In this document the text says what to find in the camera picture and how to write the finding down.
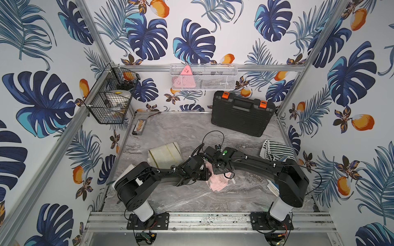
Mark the pink towel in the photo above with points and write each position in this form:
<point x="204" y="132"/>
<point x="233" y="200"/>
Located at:
<point x="217" y="182"/>

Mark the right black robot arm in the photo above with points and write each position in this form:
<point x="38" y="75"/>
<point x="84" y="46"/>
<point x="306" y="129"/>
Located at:
<point x="288" y="176"/>

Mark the cream striped towel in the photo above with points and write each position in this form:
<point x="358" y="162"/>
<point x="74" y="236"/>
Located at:
<point x="166" y="156"/>

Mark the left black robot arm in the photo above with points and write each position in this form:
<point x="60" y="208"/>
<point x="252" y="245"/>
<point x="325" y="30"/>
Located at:
<point x="137" y="183"/>

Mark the clear mesh wall tray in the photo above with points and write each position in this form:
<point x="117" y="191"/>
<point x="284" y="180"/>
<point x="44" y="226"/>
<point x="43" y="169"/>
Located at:
<point x="209" y="77"/>

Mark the pink triangular object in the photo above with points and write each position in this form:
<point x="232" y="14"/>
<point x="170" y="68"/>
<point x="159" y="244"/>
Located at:
<point x="185" y="80"/>

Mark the small black battery box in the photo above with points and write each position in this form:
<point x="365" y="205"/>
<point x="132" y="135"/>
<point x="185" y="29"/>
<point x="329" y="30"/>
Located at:
<point x="139" y="127"/>

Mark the blue white patterned towel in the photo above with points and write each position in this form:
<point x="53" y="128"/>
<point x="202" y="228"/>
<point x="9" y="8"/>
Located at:
<point x="273" y="188"/>

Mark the clear plastic vacuum bag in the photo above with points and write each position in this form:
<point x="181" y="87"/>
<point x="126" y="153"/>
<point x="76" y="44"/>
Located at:
<point x="200" y="148"/>

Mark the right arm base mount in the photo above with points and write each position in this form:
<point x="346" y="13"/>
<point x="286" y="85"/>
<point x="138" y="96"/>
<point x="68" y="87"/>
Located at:
<point x="271" y="220"/>

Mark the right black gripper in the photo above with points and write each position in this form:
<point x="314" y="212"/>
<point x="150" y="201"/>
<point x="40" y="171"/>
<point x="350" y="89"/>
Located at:
<point x="215" y="170"/>

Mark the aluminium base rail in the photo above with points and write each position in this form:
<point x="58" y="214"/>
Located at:
<point x="239" y="222"/>

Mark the black white striped towel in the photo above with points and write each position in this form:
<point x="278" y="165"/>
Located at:
<point x="274" y="151"/>

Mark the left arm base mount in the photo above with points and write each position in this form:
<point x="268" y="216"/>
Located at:
<point x="148" y="220"/>

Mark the black plastic tool case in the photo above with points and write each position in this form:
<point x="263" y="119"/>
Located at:
<point x="244" y="115"/>

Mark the black wire basket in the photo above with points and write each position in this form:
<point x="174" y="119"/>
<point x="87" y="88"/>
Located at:
<point x="112" y="95"/>

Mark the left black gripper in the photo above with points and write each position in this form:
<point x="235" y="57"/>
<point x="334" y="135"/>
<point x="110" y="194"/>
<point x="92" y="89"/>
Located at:
<point x="198" y="171"/>

